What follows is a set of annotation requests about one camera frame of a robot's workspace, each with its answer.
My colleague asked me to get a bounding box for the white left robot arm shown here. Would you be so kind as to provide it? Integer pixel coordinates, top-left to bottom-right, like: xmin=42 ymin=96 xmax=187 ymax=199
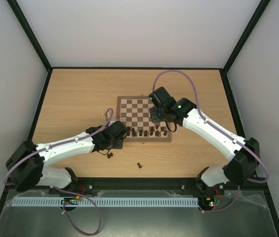
xmin=5 ymin=120 xmax=128 ymax=192

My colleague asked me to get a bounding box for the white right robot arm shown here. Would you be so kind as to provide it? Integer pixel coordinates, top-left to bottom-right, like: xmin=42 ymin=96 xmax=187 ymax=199
xmin=149 ymin=87 xmax=260 ymax=194

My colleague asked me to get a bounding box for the wooden chess board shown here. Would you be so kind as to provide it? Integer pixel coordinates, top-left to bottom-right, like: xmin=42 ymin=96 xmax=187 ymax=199
xmin=117 ymin=95 xmax=171 ymax=143

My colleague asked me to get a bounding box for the black enclosure frame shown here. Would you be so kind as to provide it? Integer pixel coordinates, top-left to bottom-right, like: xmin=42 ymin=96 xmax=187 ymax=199
xmin=8 ymin=0 xmax=279 ymax=236

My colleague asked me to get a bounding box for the light blue cable duct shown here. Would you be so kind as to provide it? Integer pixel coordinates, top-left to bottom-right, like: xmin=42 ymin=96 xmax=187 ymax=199
xmin=9 ymin=197 xmax=199 ymax=208

